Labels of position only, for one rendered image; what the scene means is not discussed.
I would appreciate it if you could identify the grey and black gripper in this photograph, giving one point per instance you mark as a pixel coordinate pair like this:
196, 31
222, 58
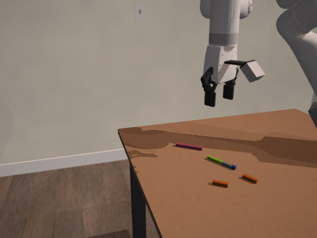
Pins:
216, 69

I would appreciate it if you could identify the orange rod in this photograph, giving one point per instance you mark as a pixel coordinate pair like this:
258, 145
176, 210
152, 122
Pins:
249, 178
220, 183

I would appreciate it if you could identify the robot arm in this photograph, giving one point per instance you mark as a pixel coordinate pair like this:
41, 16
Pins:
294, 25

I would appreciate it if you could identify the dark pink rod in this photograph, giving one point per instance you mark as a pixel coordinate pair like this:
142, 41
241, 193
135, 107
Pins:
189, 146

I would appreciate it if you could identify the lime green rod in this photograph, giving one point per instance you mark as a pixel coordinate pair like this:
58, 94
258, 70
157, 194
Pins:
214, 159

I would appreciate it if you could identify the grey rod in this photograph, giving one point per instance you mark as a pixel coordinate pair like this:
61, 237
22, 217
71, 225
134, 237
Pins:
228, 165

